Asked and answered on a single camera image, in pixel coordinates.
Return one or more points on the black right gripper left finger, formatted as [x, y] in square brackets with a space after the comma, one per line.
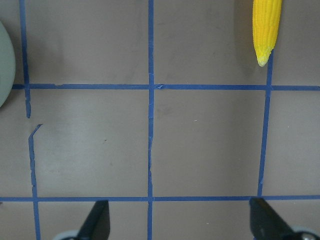
[97, 224]

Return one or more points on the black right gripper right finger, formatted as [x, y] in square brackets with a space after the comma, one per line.
[266, 224]

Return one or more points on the yellow corn cob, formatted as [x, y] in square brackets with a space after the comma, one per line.
[266, 16]

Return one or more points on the pale green electric pot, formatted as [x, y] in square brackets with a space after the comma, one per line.
[7, 64]

